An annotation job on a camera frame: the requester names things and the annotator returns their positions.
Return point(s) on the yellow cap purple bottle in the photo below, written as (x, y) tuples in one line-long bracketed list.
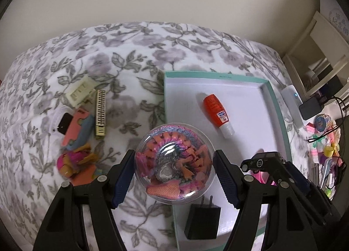
[(329, 151)]

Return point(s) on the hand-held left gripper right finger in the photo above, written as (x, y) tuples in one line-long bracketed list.
[(227, 182)]

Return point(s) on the pile of colourful stationery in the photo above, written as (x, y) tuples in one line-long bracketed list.
[(330, 174)]

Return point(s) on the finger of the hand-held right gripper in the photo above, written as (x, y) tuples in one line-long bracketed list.
[(294, 174)]

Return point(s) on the white printed paper sheet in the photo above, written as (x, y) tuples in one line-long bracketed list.
[(338, 13)]

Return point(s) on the black power adapter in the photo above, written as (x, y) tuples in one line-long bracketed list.
[(310, 108)]

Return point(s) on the pink white knitted strip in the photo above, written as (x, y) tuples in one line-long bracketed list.
[(313, 128)]

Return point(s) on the black toy car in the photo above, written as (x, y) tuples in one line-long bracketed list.
[(256, 163)]

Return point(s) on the cream wooden shelf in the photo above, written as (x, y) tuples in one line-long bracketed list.
[(319, 49)]

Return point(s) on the black plug charger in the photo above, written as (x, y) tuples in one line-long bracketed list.
[(203, 221)]

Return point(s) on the cream plastic socket adapter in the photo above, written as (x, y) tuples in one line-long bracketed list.
[(80, 91)]

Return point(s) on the white power bank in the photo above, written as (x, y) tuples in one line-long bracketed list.
[(291, 98)]

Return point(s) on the floral blanket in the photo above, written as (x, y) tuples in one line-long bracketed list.
[(81, 57)]

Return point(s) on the orange glue bottle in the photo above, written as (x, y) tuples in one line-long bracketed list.
[(215, 109)]

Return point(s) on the orange blue plastic toy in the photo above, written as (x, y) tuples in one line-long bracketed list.
[(79, 128), (87, 176)]

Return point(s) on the round colourful tin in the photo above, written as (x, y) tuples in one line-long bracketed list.
[(322, 122)]

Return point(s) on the gold building model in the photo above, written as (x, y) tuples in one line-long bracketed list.
[(100, 114)]

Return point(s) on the white smartwatch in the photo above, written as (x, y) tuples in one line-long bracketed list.
[(65, 124)]

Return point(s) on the teal white cardboard tray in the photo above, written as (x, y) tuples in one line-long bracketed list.
[(245, 103)]

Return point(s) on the clear round toy container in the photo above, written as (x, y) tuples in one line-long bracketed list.
[(174, 163)]

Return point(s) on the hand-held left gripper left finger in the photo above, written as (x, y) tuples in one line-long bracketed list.
[(122, 182)]

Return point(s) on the pink tan puppy figure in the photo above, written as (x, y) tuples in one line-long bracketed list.
[(68, 162)]

